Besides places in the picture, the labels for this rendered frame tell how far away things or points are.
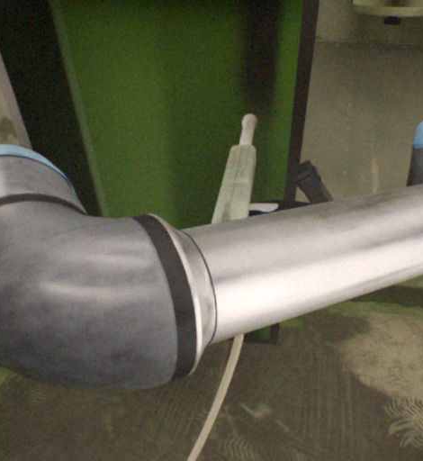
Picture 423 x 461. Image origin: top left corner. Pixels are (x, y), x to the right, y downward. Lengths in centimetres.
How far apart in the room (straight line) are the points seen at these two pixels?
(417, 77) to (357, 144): 41
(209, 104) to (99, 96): 31
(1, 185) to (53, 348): 14
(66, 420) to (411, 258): 158
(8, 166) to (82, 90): 101
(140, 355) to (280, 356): 173
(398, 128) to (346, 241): 198
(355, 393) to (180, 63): 134
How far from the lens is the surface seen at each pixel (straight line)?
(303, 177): 69
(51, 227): 30
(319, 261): 35
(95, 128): 144
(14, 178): 37
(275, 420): 180
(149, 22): 125
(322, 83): 234
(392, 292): 230
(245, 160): 82
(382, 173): 228
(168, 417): 180
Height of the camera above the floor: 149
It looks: 32 degrees down
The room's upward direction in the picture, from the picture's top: straight up
